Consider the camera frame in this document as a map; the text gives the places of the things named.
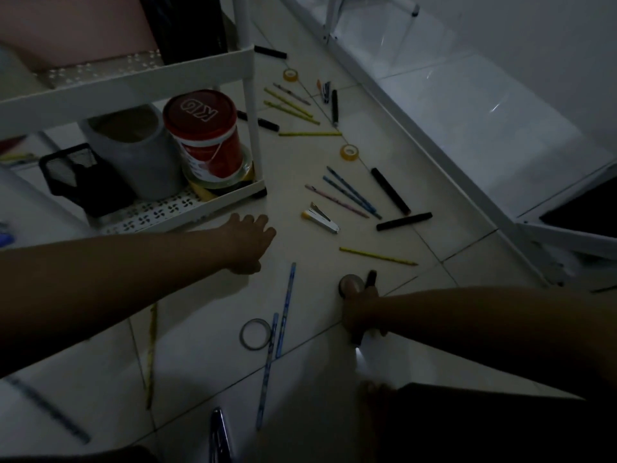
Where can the person's right hand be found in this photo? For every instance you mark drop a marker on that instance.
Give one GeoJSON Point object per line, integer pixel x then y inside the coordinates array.
{"type": "Point", "coordinates": [360, 313]}

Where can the person's left hand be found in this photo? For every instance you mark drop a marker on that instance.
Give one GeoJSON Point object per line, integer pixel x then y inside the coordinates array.
{"type": "Point", "coordinates": [248, 245]}

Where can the person's left fingers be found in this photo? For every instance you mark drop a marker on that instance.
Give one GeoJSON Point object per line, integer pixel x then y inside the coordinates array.
{"type": "Point", "coordinates": [250, 222]}

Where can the person's right fingers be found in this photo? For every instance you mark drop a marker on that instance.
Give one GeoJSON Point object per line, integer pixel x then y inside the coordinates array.
{"type": "Point", "coordinates": [359, 303]}

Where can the black marker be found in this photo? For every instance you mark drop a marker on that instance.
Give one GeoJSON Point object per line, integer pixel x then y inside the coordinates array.
{"type": "Point", "coordinates": [262, 122]}
{"type": "Point", "coordinates": [404, 221]}
{"type": "Point", "coordinates": [334, 108]}
{"type": "Point", "coordinates": [270, 52]}
{"type": "Point", "coordinates": [390, 191]}
{"type": "Point", "coordinates": [371, 278]}

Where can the person's right forearm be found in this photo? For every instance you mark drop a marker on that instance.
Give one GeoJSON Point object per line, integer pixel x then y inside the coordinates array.
{"type": "Point", "coordinates": [496, 332]}

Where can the person's left forearm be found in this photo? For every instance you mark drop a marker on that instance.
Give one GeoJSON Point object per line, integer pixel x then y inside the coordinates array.
{"type": "Point", "coordinates": [106, 289]}

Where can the grey tape roll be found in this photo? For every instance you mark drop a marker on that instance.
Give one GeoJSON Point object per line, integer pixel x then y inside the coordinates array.
{"type": "Point", "coordinates": [350, 284]}

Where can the yellow pencil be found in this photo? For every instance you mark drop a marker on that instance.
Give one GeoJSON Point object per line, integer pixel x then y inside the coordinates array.
{"type": "Point", "coordinates": [378, 256]}
{"type": "Point", "coordinates": [288, 102]}
{"type": "Point", "coordinates": [291, 113]}
{"type": "Point", "coordinates": [152, 356]}

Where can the silver stapler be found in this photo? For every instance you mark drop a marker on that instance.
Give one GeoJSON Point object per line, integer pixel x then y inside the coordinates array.
{"type": "Point", "coordinates": [322, 219]}

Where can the blue patterned pencil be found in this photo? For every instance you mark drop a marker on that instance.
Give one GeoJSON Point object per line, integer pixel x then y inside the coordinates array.
{"type": "Point", "coordinates": [286, 311]}
{"type": "Point", "coordinates": [267, 371]}
{"type": "Point", "coordinates": [352, 197]}
{"type": "Point", "coordinates": [352, 189]}

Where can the pink pencil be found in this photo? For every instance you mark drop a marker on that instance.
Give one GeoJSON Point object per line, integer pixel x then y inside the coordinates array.
{"type": "Point", "coordinates": [336, 201]}

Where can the red paint can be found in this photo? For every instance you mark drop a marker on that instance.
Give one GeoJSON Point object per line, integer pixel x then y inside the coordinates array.
{"type": "Point", "coordinates": [205, 134]}

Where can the white tape roll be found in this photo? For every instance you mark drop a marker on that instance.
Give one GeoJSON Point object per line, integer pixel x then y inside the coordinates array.
{"type": "Point", "coordinates": [244, 339]}

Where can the small yellow tape roll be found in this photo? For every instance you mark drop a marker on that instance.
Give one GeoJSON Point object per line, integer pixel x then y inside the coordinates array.
{"type": "Point", "coordinates": [290, 75]}
{"type": "Point", "coordinates": [349, 152]}

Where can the grey plastic bucket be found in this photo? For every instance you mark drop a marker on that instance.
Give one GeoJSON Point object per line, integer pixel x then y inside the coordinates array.
{"type": "Point", "coordinates": [137, 149]}

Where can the patterned grey pencil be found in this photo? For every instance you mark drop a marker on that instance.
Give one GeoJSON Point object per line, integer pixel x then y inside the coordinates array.
{"type": "Point", "coordinates": [291, 93]}

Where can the orange pen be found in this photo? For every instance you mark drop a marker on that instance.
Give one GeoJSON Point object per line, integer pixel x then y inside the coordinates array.
{"type": "Point", "coordinates": [320, 89]}

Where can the blue pen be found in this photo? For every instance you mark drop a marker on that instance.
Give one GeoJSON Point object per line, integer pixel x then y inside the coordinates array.
{"type": "Point", "coordinates": [327, 90]}

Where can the black mesh pen holder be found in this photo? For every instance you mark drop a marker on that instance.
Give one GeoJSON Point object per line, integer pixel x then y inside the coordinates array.
{"type": "Point", "coordinates": [84, 180]}

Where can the white metal cart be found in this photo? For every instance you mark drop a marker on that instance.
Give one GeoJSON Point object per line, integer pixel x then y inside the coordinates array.
{"type": "Point", "coordinates": [144, 86]}

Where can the shiny metal stapler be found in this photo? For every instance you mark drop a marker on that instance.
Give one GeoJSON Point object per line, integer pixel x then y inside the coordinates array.
{"type": "Point", "coordinates": [219, 436]}

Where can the black bag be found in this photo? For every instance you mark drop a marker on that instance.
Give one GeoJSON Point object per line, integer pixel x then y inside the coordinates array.
{"type": "Point", "coordinates": [185, 26]}

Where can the pink cloth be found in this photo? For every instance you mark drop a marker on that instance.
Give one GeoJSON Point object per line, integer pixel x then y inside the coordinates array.
{"type": "Point", "coordinates": [77, 28]}

